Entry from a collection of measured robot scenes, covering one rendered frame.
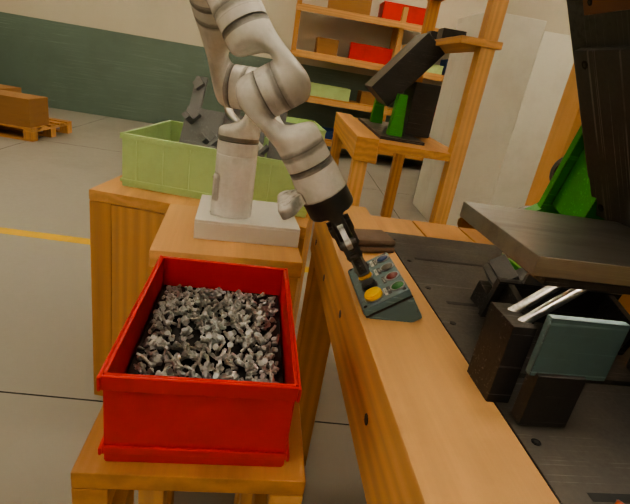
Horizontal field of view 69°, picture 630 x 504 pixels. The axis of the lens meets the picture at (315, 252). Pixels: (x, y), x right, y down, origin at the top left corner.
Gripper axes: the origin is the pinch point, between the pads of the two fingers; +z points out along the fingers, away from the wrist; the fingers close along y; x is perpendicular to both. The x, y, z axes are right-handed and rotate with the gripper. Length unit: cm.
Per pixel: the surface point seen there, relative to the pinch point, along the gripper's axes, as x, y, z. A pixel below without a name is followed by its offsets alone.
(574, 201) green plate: -29.8, -13.8, -1.7
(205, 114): 28, 109, -28
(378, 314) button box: 0.6, -9.2, 4.5
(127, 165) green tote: 54, 81, -27
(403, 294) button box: -4.2, -9.2, 3.1
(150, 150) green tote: 44, 80, -28
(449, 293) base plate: -12.5, 2.8, 14.7
